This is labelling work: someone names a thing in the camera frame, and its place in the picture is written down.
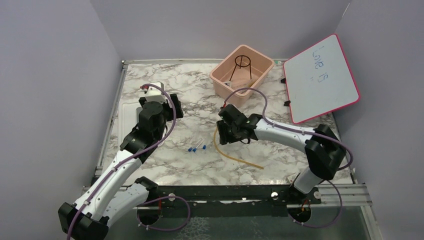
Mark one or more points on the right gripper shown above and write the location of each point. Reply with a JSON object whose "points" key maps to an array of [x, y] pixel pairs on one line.
{"points": [[222, 128]]}

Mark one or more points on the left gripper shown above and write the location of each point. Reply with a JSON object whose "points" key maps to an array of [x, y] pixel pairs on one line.
{"points": [[179, 113]]}

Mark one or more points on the amber rubber tubing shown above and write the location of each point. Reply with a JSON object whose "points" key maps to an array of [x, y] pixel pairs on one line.
{"points": [[230, 157]]}

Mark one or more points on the blue base glass cylinder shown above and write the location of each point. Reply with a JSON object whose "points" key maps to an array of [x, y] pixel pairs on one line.
{"points": [[230, 83]]}

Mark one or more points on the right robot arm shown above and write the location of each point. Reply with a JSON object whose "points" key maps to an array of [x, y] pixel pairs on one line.
{"points": [[322, 148]]}

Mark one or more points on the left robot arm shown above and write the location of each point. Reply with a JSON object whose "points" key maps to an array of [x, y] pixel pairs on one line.
{"points": [[91, 216]]}

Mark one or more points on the white plastic lid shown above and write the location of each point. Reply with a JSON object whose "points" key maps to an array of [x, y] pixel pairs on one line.
{"points": [[127, 117]]}

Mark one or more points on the pink plastic bin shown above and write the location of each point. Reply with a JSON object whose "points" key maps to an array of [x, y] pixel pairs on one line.
{"points": [[243, 65]]}

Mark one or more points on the pink framed whiteboard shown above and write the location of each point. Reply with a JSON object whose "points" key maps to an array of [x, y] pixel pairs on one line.
{"points": [[319, 80]]}

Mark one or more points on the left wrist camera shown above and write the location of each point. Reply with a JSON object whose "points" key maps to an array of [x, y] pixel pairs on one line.
{"points": [[153, 90]]}

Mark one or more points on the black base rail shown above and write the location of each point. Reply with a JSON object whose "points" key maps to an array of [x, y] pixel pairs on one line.
{"points": [[215, 201]]}

